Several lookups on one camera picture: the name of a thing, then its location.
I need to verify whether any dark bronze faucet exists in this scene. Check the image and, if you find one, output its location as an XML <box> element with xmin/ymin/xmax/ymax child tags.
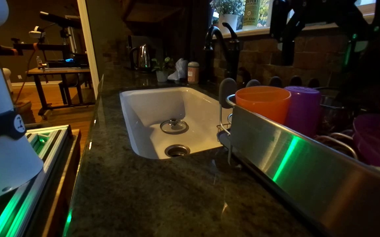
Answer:
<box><xmin>202</xmin><ymin>20</ymin><xmax>244</xmax><ymax>86</ymax></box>

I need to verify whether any orange plastic cup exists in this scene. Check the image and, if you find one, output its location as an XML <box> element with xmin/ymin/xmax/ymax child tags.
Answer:
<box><xmin>234</xmin><ymin>84</ymin><xmax>293</xmax><ymax>125</ymax></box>

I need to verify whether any orange lidded jar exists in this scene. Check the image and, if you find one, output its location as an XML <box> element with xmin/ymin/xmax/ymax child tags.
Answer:
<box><xmin>187</xmin><ymin>61</ymin><xmax>201</xmax><ymax>86</ymax></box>

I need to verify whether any open metal sink drain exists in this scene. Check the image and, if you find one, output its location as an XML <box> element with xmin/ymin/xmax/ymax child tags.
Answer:
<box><xmin>163</xmin><ymin>143</ymin><xmax>192</xmax><ymax>159</ymax></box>

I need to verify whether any metal kettle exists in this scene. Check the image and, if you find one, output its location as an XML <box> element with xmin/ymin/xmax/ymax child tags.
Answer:
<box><xmin>129</xmin><ymin>42</ymin><xmax>154</xmax><ymax>71</ymax></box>

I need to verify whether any metal robot base platform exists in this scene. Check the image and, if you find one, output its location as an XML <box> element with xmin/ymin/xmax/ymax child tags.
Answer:
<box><xmin>0</xmin><ymin>124</ymin><xmax>81</xmax><ymax>237</ymax></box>

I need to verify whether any dark wooden table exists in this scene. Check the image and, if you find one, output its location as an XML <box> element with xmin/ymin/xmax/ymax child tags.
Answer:
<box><xmin>25</xmin><ymin>64</ymin><xmax>96</xmax><ymax>117</ymax></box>

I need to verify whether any sink drain strainer with stopper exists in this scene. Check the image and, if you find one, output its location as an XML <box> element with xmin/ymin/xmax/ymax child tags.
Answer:
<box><xmin>159</xmin><ymin>116</ymin><xmax>191</xmax><ymax>136</ymax></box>

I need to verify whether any metal dish rack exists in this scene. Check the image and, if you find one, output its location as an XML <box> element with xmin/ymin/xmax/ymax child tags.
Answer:
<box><xmin>217</xmin><ymin>76</ymin><xmax>380</xmax><ymax>237</ymax></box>

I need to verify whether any purple plastic cup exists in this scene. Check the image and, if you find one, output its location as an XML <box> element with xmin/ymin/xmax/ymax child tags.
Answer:
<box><xmin>284</xmin><ymin>86</ymin><xmax>323</xmax><ymax>138</ymax></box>

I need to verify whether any white ceramic sink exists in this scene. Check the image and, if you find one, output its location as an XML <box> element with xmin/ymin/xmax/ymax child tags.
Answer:
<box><xmin>118</xmin><ymin>86</ymin><xmax>235</xmax><ymax>161</ymax></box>

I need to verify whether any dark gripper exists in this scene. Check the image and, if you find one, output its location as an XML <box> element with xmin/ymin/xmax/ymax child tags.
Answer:
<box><xmin>268</xmin><ymin>0</ymin><xmax>375</xmax><ymax>67</ymax></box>

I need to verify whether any green plant in white pot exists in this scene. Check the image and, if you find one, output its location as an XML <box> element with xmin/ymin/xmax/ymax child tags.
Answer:
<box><xmin>150</xmin><ymin>55</ymin><xmax>176</xmax><ymax>86</ymax></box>

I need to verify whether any windowsill plant in white pot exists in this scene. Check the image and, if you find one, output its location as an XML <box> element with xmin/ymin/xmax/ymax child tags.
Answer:
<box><xmin>210</xmin><ymin>0</ymin><xmax>246</xmax><ymax>32</ymax></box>

